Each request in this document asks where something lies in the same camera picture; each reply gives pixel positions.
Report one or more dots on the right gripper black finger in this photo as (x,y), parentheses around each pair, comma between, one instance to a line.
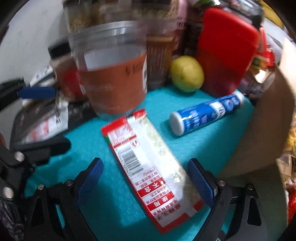
(39,153)

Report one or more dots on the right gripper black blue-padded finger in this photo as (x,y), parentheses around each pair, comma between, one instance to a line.
(54,212)
(235,212)

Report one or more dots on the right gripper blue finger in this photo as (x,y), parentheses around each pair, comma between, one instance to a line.
(14,89)

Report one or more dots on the teal bubble mailer mat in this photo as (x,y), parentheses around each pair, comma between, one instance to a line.
(114,212)

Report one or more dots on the red white sachet packet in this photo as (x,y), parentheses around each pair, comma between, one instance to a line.
(159,181)

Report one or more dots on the open cardboard box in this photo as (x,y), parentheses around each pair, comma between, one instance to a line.
(264,139)

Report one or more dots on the orange labelled plastic jar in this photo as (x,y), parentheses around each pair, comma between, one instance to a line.
(112,63)

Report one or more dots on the blue white tablet tube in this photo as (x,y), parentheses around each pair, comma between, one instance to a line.
(195,117)

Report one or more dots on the yellow green lemon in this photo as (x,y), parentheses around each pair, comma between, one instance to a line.
(186,74)

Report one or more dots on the dark brown labelled jar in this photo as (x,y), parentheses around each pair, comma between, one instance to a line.
(160,46)

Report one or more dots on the red cylindrical container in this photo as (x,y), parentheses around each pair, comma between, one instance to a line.
(225,49)

